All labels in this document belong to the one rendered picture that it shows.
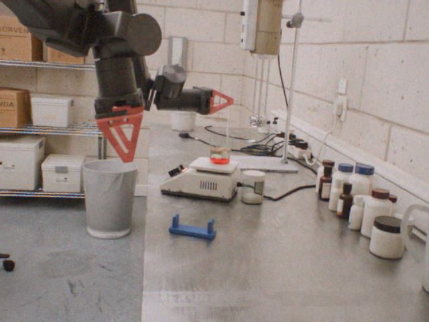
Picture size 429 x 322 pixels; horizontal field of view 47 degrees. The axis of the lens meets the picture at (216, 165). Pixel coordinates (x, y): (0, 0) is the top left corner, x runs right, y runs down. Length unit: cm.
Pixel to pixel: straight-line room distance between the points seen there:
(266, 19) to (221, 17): 208
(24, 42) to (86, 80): 55
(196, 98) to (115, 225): 185
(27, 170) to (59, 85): 69
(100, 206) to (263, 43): 163
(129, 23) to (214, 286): 45
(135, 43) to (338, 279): 55
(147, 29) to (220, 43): 306
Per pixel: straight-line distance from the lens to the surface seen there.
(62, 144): 385
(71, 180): 346
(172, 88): 118
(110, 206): 295
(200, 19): 373
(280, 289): 87
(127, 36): 68
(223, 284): 87
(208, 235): 105
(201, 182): 131
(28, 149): 347
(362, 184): 129
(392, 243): 107
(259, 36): 169
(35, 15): 66
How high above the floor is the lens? 114
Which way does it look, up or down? 13 degrees down
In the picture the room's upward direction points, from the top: 4 degrees clockwise
